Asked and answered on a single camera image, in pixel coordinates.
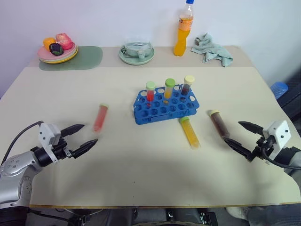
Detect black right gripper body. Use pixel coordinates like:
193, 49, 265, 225
250, 134, 276, 163

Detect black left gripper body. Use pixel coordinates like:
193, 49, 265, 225
52, 137, 74, 161

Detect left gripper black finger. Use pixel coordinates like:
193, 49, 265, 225
71, 138, 98, 159
60, 123, 86, 137

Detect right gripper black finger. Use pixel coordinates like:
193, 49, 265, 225
222, 137, 254, 163
238, 121, 264, 136

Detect brown liquid tube, tan cap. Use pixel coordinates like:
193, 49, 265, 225
208, 109, 232, 140

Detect red liquid tube, yellowish cap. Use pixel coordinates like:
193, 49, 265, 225
93, 103, 110, 134

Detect yellow liquid tube, green cap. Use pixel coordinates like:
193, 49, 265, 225
179, 116, 201, 150

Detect dark brown tube, yellow cap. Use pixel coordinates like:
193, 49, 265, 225
180, 75, 196, 97

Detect blue plastic test tube rack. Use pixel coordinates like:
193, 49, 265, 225
133, 84, 200, 126

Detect red liquid tube, pale-green cap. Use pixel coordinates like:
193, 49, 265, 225
145, 81, 156, 108

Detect orange liquid tube, green cap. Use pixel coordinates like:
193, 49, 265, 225
163, 78, 176, 100

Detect blue bottle cap object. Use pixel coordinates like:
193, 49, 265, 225
270, 81, 290, 100

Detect black object beside table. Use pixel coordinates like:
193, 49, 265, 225
276, 75, 301, 121

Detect white rounded shape under table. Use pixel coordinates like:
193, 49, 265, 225
225, 206, 250, 221

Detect light green plate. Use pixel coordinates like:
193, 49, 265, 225
39, 50, 78, 65

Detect yellow plate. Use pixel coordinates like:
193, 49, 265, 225
39, 47, 79, 64

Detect green placemat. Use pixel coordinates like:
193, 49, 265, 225
38, 46, 104, 72

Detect plates with toy food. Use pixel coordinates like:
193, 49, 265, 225
37, 42, 78, 61

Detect black rounded shape under table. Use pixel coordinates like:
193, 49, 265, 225
0, 204, 31, 226

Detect dark purple toy food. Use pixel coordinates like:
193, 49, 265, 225
48, 42, 64, 56

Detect crumpled teal cloth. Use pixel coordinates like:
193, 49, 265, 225
190, 32, 234, 68

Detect pink toy food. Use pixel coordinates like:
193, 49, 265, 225
55, 32, 72, 51

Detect orange toy food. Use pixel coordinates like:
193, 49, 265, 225
42, 37, 57, 50

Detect pale green plate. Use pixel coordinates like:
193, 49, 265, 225
118, 45, 156, 66

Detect dark grey shapes under table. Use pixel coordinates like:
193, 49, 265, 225
70, 206, 227, 226

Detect green cup in plastic wrap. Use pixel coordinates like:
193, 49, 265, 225
120, 39, 154, 59

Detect orange drink plastic bottle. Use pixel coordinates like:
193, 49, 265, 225
173, 0, 195, 57

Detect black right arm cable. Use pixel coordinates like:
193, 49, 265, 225
261, 141, 301, 170

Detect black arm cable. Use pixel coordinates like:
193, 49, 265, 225
0, 121, 44, 166
261, 141, 301, 170

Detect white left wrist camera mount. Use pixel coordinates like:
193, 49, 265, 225
38, 122, 62, 163

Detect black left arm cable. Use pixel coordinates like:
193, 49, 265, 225
0, 121, 44, 166

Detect black cable under table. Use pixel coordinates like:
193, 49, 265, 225
28, 207, 83, 223

